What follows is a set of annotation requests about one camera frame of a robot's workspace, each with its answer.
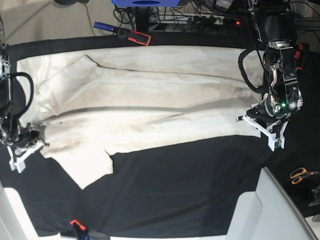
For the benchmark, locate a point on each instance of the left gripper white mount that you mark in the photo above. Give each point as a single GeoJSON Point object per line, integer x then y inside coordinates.
{"type": "Point", "coordinates": [272, 127]}

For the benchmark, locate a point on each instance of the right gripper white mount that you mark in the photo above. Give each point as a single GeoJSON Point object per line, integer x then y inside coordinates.
{"type": "Point", "coordinates": [24, 142]}

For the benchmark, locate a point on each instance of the white T-shirt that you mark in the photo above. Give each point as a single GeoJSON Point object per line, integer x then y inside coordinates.
{"type": "Point", "coordinates": [92, 104]}

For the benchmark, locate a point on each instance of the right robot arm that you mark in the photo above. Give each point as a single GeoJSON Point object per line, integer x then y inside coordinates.
{"type": "Point", "coordinates": [9, 120]}

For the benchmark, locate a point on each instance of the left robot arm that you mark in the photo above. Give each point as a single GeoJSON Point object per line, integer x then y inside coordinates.
{"type": "Point", "coordinates": [280, 93]}

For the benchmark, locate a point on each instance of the white plastic bin left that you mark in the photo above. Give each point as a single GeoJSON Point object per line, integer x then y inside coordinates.
{"type": "Point", "coordinates": [15, 223]}

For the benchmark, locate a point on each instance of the white plastic bin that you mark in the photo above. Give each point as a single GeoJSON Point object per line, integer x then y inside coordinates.
{"type": "Point", "coordinates": [15, 223]}
{"type": "Point", "coordinates": [268, 213]}

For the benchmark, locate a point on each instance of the white plastic bin right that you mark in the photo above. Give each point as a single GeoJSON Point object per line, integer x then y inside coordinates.
{"type": "Point", "coordinates": [268, 213]}

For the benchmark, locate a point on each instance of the red black clamp near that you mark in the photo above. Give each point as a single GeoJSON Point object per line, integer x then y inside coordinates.
{"type": "Point", "coordinates": [80, 232]}

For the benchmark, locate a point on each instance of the black table cloth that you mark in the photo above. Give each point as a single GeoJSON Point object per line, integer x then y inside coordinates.
{"type": "Point", "coordinates": [183, 190]}

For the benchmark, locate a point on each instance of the blue box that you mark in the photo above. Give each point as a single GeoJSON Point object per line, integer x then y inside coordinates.
{"type": "Point", "coordinates": [145, 3]}

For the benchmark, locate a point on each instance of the orange handled scissors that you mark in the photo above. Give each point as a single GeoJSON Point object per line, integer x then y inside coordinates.
{"type": "Point", "coordinates": [300, 174]}

